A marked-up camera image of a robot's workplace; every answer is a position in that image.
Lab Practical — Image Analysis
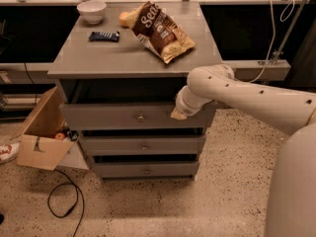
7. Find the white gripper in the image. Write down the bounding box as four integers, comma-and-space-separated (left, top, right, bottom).
170, 86, 210, 120

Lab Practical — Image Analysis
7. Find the grey top drawer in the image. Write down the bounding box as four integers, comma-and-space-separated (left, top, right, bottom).
60, 102, 215, 130

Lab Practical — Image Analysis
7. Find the grey drawer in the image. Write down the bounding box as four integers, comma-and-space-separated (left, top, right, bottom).
60, 102, 215, 130
92, 161, 199, 179
80, 135, 205, 156

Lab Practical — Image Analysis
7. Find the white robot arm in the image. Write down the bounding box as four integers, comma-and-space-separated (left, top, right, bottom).
171, 64, 316, 135

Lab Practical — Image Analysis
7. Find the grey drawer cabinet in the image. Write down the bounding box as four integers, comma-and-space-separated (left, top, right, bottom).
48, 2, 221, 166

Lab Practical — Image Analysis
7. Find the grey bottom drawer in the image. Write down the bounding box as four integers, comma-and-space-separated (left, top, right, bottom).
92, 161, 199, 179

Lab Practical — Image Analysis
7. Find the grey middle drawer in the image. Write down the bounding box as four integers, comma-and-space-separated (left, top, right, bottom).
80, 135, 205, 156

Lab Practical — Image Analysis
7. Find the brown chip bag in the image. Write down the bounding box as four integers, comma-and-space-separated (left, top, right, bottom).
126, 1, 196, 64

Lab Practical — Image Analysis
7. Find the blue snack bar wrapper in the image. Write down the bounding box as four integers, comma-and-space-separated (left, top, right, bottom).
88, 32, 119, 42

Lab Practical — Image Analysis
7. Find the red apple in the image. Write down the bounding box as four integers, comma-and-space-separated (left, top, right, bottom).
54, 132, 65, 140

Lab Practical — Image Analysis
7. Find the white ceramic bowl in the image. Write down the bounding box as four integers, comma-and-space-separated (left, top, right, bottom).
77, 0, 107, 25

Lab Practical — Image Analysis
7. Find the cardboard box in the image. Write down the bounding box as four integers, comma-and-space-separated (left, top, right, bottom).
13, 87, 84, 170

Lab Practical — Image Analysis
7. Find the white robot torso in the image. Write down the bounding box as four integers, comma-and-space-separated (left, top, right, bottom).
264, 124, 316, 237

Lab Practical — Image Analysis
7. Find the white red sneaker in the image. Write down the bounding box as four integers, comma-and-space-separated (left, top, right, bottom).
0, 143, 20, 164

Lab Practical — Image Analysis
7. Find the black floor cable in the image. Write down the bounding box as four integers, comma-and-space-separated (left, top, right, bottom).
46, 169, 86, 237

